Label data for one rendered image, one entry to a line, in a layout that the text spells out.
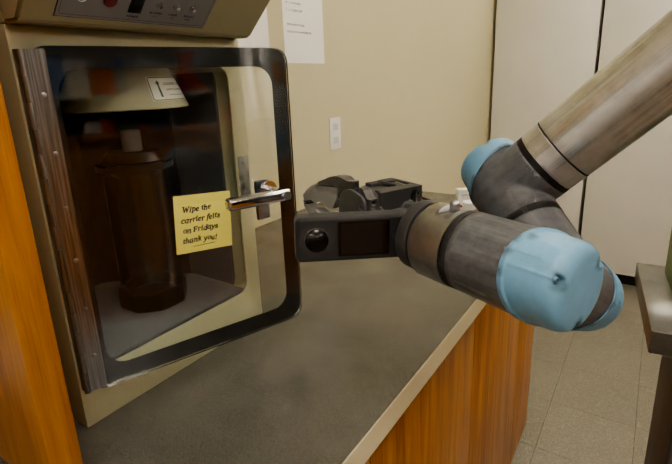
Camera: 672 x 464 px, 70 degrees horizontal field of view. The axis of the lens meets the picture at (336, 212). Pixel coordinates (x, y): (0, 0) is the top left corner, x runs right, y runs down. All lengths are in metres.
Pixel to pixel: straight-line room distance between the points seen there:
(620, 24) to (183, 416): 3.11
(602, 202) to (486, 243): 3.05
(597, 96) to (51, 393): 0.59
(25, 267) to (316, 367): 0.41
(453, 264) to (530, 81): 3.04
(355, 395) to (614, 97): 0.46
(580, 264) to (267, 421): 0.42
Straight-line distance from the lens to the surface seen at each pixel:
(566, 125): 0.52
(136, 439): 0.67
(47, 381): 0.55
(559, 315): 0.39
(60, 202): 0.60
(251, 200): 0.61
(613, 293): 0.52
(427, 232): 0.44
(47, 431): 0.58
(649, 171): 3.40
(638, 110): 0.52
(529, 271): 0.38
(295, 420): 0.65
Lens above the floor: 1.34
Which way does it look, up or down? 15 degrees down
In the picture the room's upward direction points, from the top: 2 degrees counter-clockwise
